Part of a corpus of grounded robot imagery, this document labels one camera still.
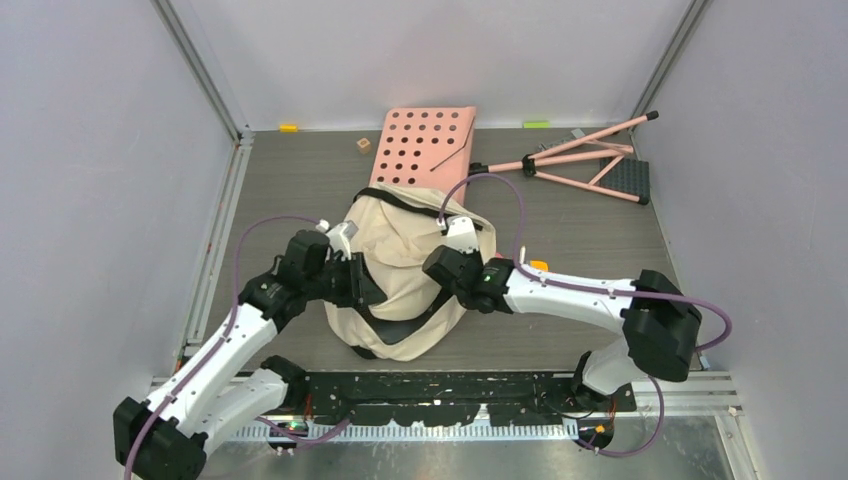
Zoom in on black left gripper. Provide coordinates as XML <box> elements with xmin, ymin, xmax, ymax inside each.
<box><xmin>304</xmin><ymin>251</ymin><xmax>386</xmax><ymax>307</ymax></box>

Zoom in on beige canvas backpack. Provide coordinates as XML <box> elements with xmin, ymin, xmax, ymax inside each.
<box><xmin>325</xmin><ymin>183</ymin><xmax>497</xmax><ymax>362</ymax></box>

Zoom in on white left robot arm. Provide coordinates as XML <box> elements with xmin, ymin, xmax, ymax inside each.
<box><xmin>113</xmin><ymin>221</ymin><xmax>386</xmax><ymax>479</ymax></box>

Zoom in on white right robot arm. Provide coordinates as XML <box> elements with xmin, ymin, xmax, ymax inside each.
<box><xmin>422</xmin><ymin>246</ymin><xmax>702</xmax><ymax>411</ymax></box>

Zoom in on orange yellow eraser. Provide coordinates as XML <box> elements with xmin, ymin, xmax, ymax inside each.
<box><xmin>529</xmin><ymin>260</ymin><xmax>549</xmax><ymax>271</ymax></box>

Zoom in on pink perforated music stand tray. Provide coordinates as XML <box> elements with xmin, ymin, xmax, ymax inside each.
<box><xmin>369</xmin><ymin>106</ymin><xmax>477</xmax><ymax>193</ymax></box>

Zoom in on small wooden cube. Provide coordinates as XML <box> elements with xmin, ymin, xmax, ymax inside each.
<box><xmin>356</xmin><ymin>138</ymin><xmax>372</xmax><ymax>155</ymax></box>

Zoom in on pink folding tripod stand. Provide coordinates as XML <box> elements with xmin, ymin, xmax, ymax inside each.
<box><xmin>469</xmin><ymin>110</ymin><xmax>660</xmax><ymax>205</ymax></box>

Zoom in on grey lego strip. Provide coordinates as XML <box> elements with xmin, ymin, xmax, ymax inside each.
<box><xmin>536</xmin><ymin>128</ymin><xmax>585</xmax><ymax>153</ymax></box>

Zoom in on dark grey lego baseplate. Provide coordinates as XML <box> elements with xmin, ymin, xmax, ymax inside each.
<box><xmin>596</xmin><ymin>158</ymin><xmax>651</xmax><ymax>205</ymax></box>

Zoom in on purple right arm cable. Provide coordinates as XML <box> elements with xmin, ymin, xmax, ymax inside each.
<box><xmin>437</xmin><ymin>172</ymin><xmax>734</xmax><ymax>460</ymax></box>

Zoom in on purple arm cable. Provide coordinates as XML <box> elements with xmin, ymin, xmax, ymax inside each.
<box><xmin>122</xmin><ymin>215</ymin><xmax>352</xmax><ymax>480</ymax></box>
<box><xmin>437</xmin><ymin>172</ymin><xmax>734</xmax><ymax>460</ymax></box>

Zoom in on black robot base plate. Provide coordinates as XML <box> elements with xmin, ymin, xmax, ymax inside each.
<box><xmin>270</xmin><ymin>371</ymin><xmax>636</xmax><ymax>427</ymax></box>

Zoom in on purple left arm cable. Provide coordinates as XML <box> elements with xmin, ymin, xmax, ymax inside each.
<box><xmin>122</xmin><ymin>215</ymin><xmax>352</xmax><ymax>480</ymax></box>

